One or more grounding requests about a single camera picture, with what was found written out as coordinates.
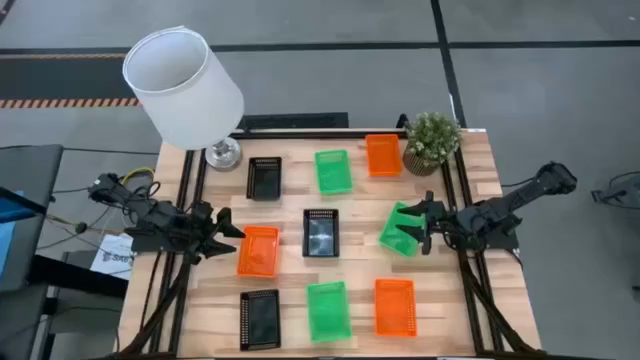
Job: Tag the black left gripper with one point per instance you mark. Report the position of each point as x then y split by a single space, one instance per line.
202 230

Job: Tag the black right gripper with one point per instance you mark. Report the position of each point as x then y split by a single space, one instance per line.
440 220

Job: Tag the green plastic basket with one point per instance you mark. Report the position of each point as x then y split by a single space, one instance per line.
333 172
329 312
395 240

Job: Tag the orange plastic basket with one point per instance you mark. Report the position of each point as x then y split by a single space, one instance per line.
395 307
383 155
258 251

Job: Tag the black plastic basket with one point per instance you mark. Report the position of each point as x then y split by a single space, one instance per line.
321 234
264 179
260 320

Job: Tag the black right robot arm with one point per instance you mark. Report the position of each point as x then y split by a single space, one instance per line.
500 212

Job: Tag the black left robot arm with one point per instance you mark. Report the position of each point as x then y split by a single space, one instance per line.
150 220

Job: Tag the chrome lamp base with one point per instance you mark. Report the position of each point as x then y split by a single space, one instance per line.
224 155

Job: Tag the potted green plant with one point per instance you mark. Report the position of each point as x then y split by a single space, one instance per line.
431 140

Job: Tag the white printed paper sign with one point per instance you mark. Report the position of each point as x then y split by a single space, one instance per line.
114 257

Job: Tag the black perforated panel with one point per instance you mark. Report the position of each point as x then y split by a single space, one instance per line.
295 121

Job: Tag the black tripod base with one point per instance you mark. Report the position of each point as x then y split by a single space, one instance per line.
617 192

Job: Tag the blue panel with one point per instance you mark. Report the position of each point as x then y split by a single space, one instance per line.
5 240

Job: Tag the black aluminium frame rail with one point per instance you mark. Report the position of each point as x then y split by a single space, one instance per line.
175 300
320 135
475 300

